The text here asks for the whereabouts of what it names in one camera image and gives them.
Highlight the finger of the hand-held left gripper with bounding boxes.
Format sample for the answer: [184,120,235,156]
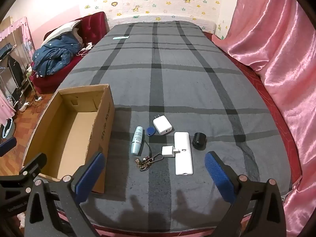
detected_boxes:
[0,153,47,218]
[0,137,17,157]

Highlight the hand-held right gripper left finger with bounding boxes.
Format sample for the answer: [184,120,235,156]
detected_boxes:
[23,152,106,237]

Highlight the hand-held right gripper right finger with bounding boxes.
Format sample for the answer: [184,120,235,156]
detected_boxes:
[204,150,288,237]

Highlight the long white power bank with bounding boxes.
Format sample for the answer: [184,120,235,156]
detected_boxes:
[174,132,194,176]

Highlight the black cylinder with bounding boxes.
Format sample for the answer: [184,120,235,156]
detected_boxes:
[192,132,207,151]

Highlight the brown cardboard box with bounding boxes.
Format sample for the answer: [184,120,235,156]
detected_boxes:
[22,84,115,194]

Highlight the key ring with carabiner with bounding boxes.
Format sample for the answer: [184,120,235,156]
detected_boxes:
[134,139,165,172]

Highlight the small white charger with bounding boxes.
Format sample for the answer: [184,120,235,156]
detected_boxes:
[162,146,180,158]

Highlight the light blue tube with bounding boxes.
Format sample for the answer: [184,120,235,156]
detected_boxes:
[131,126,144,156]

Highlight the large white charger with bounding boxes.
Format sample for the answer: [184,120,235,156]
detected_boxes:
[152,115,173,136]

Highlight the blue basin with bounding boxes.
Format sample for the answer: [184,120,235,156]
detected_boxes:
[2,118,16,139]

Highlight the pink printed curtain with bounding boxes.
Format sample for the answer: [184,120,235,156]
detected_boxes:
[0,90,16,126]

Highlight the black box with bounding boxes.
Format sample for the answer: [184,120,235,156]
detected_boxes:
[11,86,26,104]

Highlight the green metal rack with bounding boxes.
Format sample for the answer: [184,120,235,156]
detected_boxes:
[25,67,34,97]

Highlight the black hanging garment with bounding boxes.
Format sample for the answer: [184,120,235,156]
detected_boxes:
[7,54,24,87]

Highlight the folded blue jeans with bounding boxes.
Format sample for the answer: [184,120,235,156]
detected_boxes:
[0,43,14,58]

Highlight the blue star-print duvet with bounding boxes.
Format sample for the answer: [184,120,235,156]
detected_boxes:
[32,35,82,77]

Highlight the pink scalloped wardrobe curtain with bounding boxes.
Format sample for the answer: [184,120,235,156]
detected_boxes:
[0,17,34,52]

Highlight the white pillow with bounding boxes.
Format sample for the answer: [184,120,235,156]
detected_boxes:
[41,20,82,46]

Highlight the brown garment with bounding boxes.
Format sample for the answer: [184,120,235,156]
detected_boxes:
[73,26,83,45]

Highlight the pink satin curtain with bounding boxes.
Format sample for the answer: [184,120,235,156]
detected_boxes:
[211,0,316,237]

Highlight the red sofa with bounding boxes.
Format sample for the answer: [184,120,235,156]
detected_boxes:
[30,11,110,94]

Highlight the white charging cable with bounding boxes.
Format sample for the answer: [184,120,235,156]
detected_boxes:
[76,46,95,57]

